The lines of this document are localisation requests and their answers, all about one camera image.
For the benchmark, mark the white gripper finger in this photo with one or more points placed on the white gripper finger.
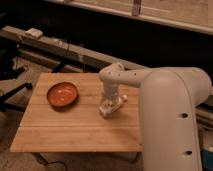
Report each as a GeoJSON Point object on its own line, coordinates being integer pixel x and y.
{"type": "Point", "coordinates": [107, 105]}
{"type": "Point", "coordinates": [118, 102]}

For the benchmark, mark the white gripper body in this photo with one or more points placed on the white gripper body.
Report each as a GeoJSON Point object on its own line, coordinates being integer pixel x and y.
{"type": "Point", "coordinates": [110, 91]}

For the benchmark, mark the small white bottle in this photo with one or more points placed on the small white bottle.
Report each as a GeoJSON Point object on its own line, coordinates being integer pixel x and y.
{"type": "Point", "coordinates": [113, 108]}

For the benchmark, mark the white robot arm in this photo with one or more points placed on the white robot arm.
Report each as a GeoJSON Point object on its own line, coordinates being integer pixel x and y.
{"type": "Point", "coordinates": [168, 97]}

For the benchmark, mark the orange ceramic bowl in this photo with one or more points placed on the orange ceramic bowl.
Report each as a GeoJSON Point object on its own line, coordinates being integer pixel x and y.
{"type": "Point", "coordinates": [62, 94]}

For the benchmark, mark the wooden table board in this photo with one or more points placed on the wooden table board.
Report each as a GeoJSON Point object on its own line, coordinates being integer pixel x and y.
{"type": "Point", "coordinates": [79, 127]}

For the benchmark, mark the small white box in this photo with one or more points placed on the small white box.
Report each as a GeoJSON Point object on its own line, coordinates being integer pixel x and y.
{"type": "Point", "coordinates": [34, 33]}

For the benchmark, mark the blue box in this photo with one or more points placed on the blue box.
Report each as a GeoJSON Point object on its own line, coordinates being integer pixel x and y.
{"type": "Point", "coordinates": [207, 160]}

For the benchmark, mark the black chair leg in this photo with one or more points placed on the black chair leg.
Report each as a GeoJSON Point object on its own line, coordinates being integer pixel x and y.
{"type": "Point", "coordinates": [4, 106]}

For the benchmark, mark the long wooden beam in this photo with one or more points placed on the long wooden beam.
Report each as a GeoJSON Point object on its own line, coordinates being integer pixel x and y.
{"type": "Point", "coordinates": [66, 50]}

